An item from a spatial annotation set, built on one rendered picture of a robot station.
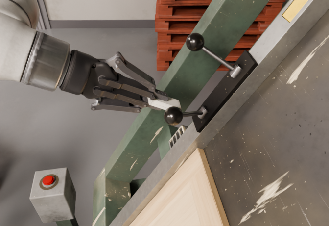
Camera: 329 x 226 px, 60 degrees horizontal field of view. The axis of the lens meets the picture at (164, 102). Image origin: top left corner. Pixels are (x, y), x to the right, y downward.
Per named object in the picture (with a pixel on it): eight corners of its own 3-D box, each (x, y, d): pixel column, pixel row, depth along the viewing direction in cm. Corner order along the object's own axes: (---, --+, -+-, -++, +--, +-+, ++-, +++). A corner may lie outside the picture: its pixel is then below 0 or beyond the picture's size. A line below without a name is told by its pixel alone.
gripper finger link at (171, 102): (148, 92, 58) (150, 89, 58) (177, 102, 61) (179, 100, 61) (150, 102, 56) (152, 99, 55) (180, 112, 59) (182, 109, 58)
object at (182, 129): (177, 143, 80) (168, 141, 78) (191, 127, 76) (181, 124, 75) (180, 155, 77) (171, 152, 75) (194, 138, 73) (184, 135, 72)
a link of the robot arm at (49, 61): (28, 63, 53) (60, 74, 55) (16, 93, 46) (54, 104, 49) (41, 21, 48) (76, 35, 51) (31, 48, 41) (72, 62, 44)
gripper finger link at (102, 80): (97, 71, 53) (100, 65, 53) (150, 88, 58) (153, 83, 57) (97, 84, 50) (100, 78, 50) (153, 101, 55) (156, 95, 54)
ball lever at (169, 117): (197, 112, 67) (156, 116, 57) (206, 100, 65) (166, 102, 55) (206, 123, 65) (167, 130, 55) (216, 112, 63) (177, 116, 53)
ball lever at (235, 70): (236, 78, 61) (184, 42, 61) (247, 64, 59) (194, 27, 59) (235, 85, 57) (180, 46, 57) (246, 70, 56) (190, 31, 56)
